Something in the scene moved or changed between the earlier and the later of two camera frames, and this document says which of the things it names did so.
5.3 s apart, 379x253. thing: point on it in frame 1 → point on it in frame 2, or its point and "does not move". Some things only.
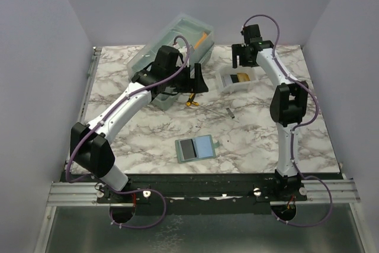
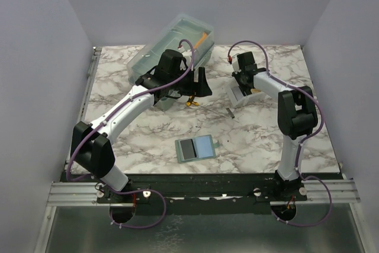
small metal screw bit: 230,112 does not move
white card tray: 231,79 → 239,100
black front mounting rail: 205,194 does not move
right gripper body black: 240,50 → 239,79
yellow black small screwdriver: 190,101 does not move
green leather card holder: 195,149 does not move
